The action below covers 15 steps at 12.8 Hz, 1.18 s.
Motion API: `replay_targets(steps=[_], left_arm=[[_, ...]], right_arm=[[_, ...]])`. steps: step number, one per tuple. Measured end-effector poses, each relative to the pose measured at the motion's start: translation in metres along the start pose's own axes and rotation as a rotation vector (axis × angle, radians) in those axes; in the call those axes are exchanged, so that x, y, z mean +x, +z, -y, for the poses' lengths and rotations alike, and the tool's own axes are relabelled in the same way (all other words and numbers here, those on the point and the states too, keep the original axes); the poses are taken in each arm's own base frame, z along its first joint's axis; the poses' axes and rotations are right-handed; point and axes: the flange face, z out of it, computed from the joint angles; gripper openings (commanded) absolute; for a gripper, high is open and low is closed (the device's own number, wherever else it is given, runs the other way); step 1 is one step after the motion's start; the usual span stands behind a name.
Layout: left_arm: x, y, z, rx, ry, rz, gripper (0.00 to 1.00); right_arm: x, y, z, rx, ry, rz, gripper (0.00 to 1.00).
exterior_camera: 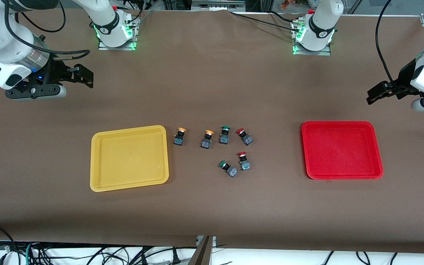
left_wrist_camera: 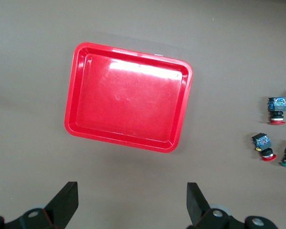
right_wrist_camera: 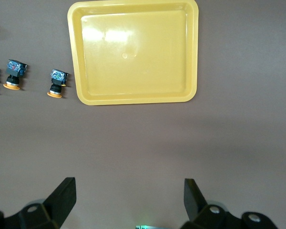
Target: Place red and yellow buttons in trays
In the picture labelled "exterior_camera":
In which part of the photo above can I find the red push button switch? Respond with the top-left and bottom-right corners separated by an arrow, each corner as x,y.
236,152 -> 251,172
236,127 -> 254,146

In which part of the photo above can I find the aluminium table frame beam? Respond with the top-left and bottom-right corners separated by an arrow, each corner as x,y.
188,236 -> 215,265

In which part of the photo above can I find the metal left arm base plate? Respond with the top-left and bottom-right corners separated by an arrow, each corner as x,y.
292,19 -> 332,56

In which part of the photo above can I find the black cable by base plate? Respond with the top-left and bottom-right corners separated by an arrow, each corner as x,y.
118,4 -> 154,23

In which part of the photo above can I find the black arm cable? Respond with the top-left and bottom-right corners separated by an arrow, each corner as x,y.
377,0 -> 404,87
4,0 -> 91,61

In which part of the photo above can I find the aluminium background rail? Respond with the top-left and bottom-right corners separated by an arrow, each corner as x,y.
191,0 -> 246,11

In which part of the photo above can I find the long black table cable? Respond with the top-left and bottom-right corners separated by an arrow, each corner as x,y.
228,10 -> 301,31

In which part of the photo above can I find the green floor cable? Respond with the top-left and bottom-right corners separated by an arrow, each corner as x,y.
26,241 -> 38,265

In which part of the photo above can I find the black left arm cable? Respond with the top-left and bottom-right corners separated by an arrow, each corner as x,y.
377,0 -> 404,87

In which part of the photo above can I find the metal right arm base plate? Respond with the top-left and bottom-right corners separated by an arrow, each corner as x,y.
98,15 -> 139,51

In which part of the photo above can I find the short black table cable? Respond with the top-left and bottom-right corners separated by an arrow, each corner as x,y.
269,10 -> 309,21

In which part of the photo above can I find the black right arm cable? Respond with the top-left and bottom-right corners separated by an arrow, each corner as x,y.
4,0 -> 91,61

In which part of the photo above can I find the green push button switch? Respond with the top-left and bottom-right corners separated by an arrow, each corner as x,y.
218,160 -> 239,178
219,126 -> 232,145

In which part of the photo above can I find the brown table mat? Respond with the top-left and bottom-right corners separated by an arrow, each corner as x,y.
0,7 -> 424,248

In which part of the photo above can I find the red plastic tray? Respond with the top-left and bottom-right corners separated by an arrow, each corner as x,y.
301,121 -> 384,180

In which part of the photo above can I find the yellow push button switch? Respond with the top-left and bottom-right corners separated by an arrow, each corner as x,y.
200,130 -> 215,149
173,127 -> 187,146

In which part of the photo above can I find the yellow plastic tray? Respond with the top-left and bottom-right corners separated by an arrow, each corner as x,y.
90,125 -> 170,192

